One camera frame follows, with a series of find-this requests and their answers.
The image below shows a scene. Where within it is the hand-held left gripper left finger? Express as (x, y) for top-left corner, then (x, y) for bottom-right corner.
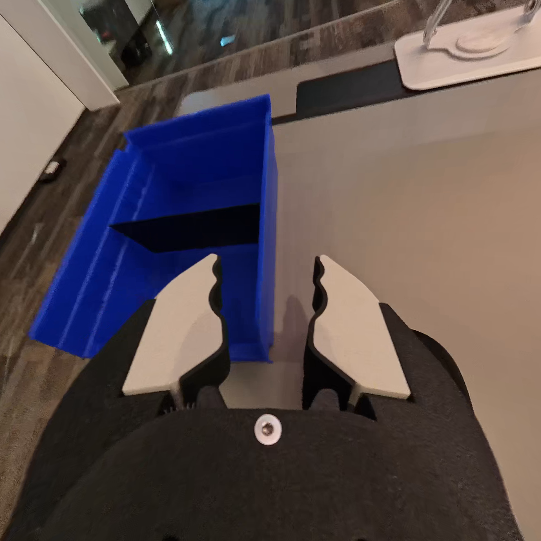
(122, 254), (231, 397)

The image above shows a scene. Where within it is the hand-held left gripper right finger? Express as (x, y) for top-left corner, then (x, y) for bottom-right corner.
(302, 255), (411, 401)

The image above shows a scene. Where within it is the blue divided storage bin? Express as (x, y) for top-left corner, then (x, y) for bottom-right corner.
(27, 94), (280, 365)

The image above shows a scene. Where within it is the small black red device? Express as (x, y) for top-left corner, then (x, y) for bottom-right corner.
(40, 157), (67, 183)

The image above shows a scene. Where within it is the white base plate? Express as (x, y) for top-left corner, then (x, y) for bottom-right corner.
(394, 2), (541, 90)

